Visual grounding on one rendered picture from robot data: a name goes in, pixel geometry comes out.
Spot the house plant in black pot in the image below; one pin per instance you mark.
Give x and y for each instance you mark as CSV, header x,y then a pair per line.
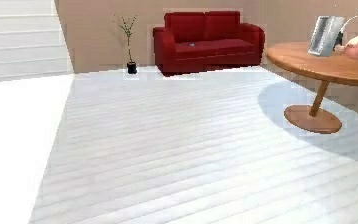
x,y
131,65

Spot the red sofa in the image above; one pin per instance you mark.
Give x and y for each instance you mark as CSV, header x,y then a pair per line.
x,y
207,46

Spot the pink peach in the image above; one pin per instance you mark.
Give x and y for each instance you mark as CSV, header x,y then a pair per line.
x,y
357,46

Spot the round wooden pedestal table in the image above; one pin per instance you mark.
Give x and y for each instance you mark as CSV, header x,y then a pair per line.
x,y
320,66

